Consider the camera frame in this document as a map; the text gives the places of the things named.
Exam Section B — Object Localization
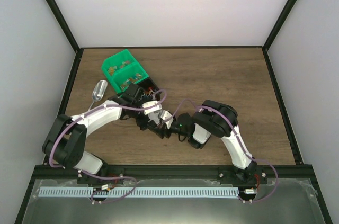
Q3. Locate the clear round cup lid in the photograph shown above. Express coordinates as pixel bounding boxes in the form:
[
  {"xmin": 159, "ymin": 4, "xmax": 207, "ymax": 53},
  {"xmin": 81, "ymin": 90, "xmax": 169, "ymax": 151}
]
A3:
[{"xmin": 148, "ymin": 111, "xmax": 161, "ymax": 123}]

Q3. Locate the black lollipop bin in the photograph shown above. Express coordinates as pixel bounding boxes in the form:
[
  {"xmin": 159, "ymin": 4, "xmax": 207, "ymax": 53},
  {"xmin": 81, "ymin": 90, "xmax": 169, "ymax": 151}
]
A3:
[{"xmin": 137, "ymin": 77, "xmax": 160, "ymax": 100}]

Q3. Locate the silver metal scoop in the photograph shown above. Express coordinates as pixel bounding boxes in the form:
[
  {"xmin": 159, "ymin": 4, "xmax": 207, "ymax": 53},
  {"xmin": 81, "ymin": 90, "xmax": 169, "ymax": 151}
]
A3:
[{"xmin": 88, "ymin": 80, "xmax": 108, "ymax": 110}]

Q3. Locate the green two-compartment candy bin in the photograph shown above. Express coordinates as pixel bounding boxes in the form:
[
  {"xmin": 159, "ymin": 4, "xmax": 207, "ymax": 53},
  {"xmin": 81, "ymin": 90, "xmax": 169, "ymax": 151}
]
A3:
[{"xmin": 101, "ymin": 49, "xmax": 149, "ymax": 93}]

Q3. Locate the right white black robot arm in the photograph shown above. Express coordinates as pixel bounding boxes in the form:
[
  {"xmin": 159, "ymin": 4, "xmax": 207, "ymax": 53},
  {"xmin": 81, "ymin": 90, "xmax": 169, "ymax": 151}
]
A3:
[{"xmin": 148, "ymin": 100, "xmax": 256, "ymax": 183}]

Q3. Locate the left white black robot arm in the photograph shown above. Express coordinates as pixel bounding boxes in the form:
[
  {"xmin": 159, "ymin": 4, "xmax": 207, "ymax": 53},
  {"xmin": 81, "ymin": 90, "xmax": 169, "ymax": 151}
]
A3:
[{"xmin": 42, "ymin": 84, "xmax": 160, "ymax": 184}]

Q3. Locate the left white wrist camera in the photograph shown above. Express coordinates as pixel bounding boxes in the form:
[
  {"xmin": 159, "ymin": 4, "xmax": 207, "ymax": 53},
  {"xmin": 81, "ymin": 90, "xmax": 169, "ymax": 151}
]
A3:
[{"xmin": 142, "ymin": 100, "xmax": 162, "ymax": 115}]

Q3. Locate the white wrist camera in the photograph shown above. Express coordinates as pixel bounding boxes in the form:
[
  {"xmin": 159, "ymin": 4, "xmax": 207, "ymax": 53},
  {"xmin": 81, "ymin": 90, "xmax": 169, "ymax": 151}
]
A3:
[
  {"xmin": 158, "ymin": 110, "xmax": 173, "ymax": 123},
  {"xmin": 142, "ymin": 100, "xmax": 162, "ymax": 115}
]

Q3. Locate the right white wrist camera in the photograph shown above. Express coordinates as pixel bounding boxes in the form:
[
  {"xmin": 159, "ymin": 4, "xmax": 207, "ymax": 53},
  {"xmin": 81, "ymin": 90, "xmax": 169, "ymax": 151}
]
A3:
[{"xmin": 158, "ymin": 110, "xmax": 173, "ymax": 123}]

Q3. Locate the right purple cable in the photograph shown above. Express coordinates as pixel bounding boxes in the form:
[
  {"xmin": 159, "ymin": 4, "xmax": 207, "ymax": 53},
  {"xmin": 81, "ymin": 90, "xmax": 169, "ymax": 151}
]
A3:
[{"xmin": 172, "ymin": 98, "xmax": 280, "ymax": 204}]

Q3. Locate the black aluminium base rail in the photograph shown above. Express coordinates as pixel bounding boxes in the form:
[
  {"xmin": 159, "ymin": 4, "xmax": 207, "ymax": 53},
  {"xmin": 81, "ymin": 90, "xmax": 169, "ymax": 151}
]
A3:
[{"xmin": 31, "ymin": 164, "xmax": 316, "ymax": 186}]

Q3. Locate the light blue slotted cable duct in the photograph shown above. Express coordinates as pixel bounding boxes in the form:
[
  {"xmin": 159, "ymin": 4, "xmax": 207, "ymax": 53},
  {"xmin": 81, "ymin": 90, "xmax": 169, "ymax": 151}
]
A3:
[{"xmin": 38, "ymin": 186, "xmax": 239, "ymax": 199}]

